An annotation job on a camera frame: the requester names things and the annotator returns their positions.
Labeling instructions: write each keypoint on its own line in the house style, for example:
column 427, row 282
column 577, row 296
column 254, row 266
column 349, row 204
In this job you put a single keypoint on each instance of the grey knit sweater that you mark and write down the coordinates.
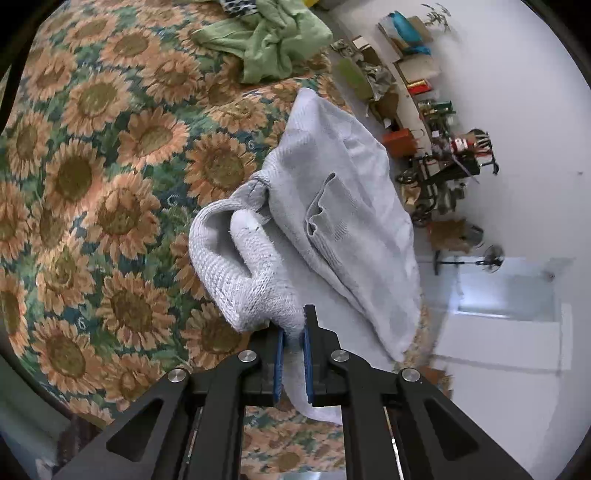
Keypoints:
column 319, row 221

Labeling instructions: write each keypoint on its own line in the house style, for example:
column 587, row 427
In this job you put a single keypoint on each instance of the standing fan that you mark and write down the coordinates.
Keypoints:
column 491, row 262

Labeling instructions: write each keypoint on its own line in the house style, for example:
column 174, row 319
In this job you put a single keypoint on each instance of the teal basin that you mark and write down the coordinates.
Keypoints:
column 409, row 34

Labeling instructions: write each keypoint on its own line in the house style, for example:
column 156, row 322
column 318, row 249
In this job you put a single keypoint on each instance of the orange paper bag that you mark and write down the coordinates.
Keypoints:
column 400, row 144

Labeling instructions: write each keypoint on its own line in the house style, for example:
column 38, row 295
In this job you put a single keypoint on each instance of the green cardboard box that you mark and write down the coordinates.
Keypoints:
column 355, row 79

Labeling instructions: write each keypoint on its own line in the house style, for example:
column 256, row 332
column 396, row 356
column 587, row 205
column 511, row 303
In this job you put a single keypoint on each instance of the brown paper bag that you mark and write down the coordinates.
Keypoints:
column 455, row 235

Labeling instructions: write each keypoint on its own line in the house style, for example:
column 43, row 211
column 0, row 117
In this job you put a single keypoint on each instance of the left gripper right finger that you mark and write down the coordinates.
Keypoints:
column 397, row 425

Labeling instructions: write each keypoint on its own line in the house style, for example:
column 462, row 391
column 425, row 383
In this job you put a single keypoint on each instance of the potted plant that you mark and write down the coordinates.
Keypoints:
column 437, row 16

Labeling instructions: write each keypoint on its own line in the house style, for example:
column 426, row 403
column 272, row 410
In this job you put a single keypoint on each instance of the low wooden shelf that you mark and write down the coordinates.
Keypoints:
column 413, row 74

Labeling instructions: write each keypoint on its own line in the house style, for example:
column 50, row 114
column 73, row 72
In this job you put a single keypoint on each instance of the black white spotted cloth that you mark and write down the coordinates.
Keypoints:
column 239, row 8

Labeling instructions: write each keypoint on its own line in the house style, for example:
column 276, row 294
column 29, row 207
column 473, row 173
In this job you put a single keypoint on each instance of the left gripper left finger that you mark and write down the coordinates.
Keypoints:
column 187, row 426

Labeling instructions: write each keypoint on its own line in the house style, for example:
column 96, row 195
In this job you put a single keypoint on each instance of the sunflower pattern bed cover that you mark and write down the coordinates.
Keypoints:
column 121, row 130

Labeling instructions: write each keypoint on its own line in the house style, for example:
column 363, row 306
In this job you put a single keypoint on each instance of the green garment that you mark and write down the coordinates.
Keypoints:
column 269, row 39

